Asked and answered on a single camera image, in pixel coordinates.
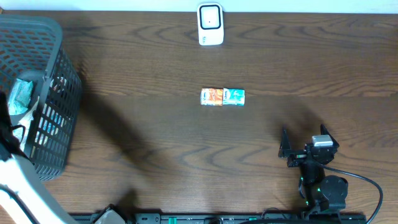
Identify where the green Kleenex tissue pack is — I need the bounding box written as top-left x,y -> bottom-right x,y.
223,88 -> 245,106

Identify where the orange Kleenex tissue pack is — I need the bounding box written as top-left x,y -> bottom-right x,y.
200,88 -> 223,106

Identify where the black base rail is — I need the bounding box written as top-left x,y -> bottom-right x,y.
70,212 -> 368,224

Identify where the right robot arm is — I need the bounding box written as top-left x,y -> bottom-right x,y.
278,125 -> 348,220

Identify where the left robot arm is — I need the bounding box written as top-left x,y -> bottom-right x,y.
1,91 -> 136,224

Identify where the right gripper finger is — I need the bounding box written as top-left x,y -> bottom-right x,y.
278,128 -> 292,158
320,124 -> 340,147

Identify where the grey plastic mesh basket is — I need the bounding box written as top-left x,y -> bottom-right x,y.
1,14 -> 82,181

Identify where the white barcode scanner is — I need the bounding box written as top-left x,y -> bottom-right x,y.
197,2 -> 224,46

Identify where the teal crinkled snack packet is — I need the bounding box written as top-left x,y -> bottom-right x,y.
7,78 -> 34,116

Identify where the large white wet-wipes pack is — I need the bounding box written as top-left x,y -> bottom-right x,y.
12,97 -> 40,151

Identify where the small dark green box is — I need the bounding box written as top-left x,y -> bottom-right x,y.
50,77 -> 67,93

